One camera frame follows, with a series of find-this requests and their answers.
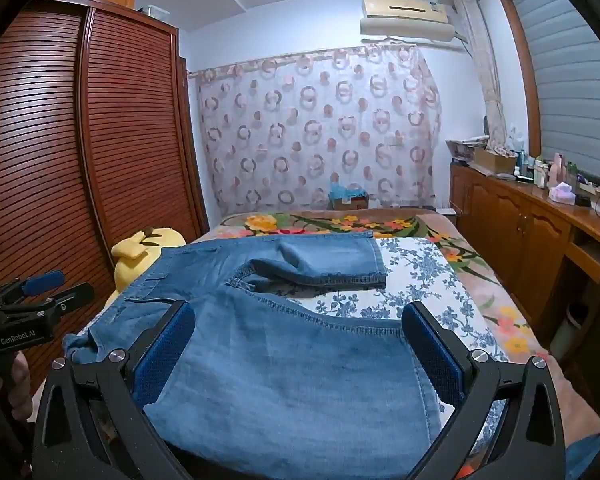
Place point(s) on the blue denim pants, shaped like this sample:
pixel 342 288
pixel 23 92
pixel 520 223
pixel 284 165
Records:
pixel 280 360

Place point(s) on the flower print blanket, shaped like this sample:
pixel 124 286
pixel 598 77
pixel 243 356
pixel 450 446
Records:
pixel 330 222

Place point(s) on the person's left hand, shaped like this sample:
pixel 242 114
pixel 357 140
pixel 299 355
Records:
pixel 20 385

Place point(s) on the wooden louvered wardrobe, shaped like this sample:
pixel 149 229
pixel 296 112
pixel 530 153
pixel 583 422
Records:
pixel 40 135

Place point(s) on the pink bottle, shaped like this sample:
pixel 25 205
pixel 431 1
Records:
pixel 557 170

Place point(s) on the pink tissue pack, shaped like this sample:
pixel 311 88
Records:
pixel 562 194

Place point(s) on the beige air conditioner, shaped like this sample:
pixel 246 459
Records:
pixel 405 15

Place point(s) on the open cardboard box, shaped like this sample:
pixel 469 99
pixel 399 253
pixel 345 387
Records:
pixel 495 160

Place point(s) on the wooden window frame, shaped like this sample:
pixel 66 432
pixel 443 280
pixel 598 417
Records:
pixel 522 60

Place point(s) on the circle pattern curtain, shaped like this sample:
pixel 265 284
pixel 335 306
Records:
pixel 320 125

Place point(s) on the cardboard box with blue cloth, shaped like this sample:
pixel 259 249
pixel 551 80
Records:
pixel 347 197

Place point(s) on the white storage box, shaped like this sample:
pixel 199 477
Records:
pixel 154 11

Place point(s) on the printed flat box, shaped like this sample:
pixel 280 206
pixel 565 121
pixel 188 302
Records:
pixel 467 147

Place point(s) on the beige lace side curtain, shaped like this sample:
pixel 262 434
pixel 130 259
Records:
pixel 485 60

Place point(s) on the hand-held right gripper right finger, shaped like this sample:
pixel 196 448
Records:
pixel 437 355

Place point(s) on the small white flat box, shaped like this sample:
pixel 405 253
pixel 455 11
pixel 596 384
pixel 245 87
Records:
pixel 446 211

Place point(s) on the grey window blind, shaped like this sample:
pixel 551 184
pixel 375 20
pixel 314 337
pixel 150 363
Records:
pixel 570 85

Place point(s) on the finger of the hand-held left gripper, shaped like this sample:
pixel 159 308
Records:
pixel 70 294
pixel 45 280

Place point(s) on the grey trash bin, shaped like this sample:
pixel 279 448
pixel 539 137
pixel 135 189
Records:
pixel 567 332

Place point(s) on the blue floral white sheet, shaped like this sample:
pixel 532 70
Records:
pixel 430 270

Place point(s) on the wooden sideboard cabinet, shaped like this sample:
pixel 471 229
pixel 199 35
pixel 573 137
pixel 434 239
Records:
pixel 520 220

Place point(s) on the yellow plush toy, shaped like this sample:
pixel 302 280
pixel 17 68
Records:
pixel 130 270

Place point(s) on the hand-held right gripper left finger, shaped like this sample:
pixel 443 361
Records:
pixel 164 355

